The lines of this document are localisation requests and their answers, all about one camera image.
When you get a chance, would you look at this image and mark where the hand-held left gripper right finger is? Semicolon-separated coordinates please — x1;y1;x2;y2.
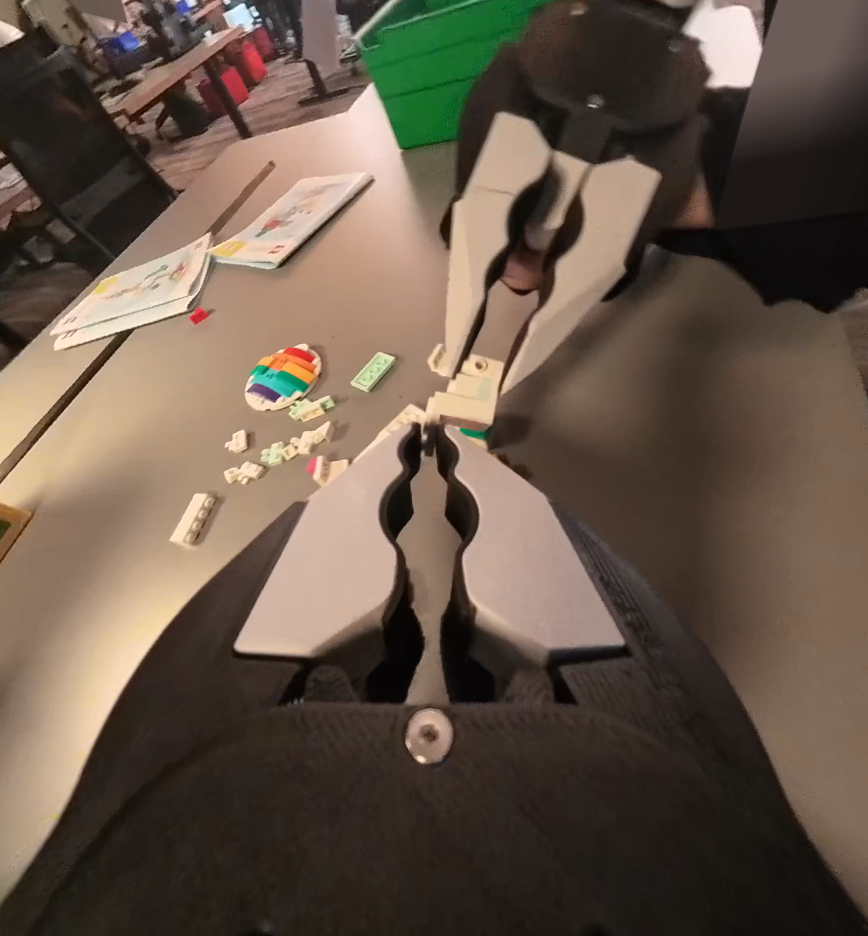
436;426;629;666

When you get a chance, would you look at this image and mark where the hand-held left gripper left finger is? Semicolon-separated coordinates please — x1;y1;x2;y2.
233;423;424;665

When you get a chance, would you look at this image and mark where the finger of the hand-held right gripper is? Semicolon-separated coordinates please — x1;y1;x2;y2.
441;112;554;379
502;156;663;397

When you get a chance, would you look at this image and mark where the white lego brick assembly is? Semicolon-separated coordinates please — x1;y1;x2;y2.
375;344;512;454

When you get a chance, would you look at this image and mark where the cluster of small pale lego pieces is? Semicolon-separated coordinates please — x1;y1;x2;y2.
222;395;337;487

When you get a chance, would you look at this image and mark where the long white lego brick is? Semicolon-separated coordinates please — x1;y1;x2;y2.
170;493;217;548

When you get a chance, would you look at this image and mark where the mint green lego plate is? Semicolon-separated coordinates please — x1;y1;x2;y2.
351;351;397;395

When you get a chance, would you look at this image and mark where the lego instruction booklet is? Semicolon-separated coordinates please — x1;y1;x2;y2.
210;173;375;271
49;232;215;352

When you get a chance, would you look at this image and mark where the rainbow lego oval plate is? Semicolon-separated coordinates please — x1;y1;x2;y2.
244;343;325;412

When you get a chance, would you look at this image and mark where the person's right hand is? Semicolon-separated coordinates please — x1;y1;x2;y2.
502;219;556;295

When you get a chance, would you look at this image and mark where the green plastic bin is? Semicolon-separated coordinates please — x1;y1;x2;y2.
359;0;552;151

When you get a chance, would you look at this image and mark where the brown wooden desk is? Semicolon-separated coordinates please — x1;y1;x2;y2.
103;28;256;141

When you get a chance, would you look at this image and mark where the black office chair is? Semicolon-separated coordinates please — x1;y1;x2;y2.
0;44;180;277

